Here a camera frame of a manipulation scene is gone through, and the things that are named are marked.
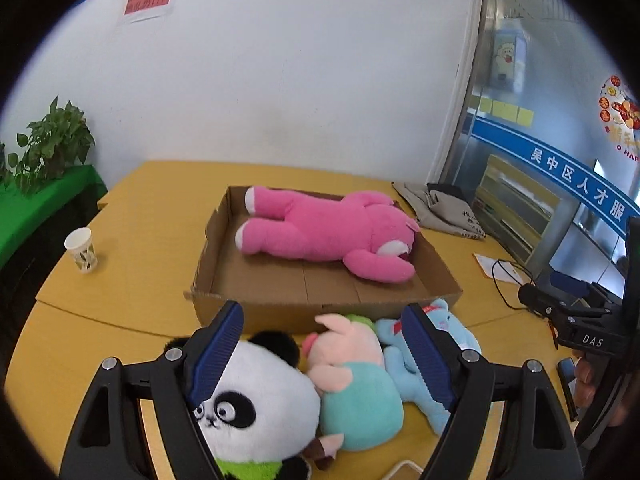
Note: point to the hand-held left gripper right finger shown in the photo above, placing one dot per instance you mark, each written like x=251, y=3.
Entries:
x=425, y=355

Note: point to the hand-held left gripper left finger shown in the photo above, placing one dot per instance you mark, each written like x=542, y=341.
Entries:
x=215, y=355

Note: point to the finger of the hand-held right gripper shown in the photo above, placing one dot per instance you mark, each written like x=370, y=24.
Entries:
x=570, y=284
x=540, y=301

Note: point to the blue elephant plush toy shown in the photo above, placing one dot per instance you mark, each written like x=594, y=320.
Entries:
x=462, y=337

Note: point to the panda plush toy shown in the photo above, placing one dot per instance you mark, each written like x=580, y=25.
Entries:
x=270, y=385

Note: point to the pink pig plush toy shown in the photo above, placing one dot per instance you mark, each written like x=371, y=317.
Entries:
x=360, y=400

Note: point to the cardboard box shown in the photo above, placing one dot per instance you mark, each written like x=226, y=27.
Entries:
x=325, y=285

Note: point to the person's right hand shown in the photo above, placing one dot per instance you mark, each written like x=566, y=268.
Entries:
x=585, y=382

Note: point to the black flat device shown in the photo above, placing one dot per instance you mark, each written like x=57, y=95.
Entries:
x=567, y=385

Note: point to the white paper card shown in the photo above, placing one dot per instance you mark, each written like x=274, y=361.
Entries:
x=487, y=262

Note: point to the blue window banner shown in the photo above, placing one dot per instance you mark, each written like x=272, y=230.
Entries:
x=550, y=160

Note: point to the grey cloth bag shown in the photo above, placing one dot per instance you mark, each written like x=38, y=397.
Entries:
x=440, y=210

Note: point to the pink bear plush toy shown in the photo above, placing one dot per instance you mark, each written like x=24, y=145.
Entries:
x=320, y=230

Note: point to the patterned paper cup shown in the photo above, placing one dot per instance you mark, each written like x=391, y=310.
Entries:
x=82, y=252

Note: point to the yellow sticky note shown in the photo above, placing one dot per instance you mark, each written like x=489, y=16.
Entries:
x=525, y=116
x=485, y=105
x=505, y=110

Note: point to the red festive window sticker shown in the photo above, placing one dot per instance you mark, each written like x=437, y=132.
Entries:
x=620, y=110

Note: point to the green cloth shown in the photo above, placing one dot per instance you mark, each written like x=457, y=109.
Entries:
x=45, y=200

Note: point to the cartoon poster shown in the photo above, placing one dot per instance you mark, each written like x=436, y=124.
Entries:
x=506, y=60

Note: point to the green potted plant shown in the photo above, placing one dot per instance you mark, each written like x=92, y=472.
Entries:
x=55, y=140

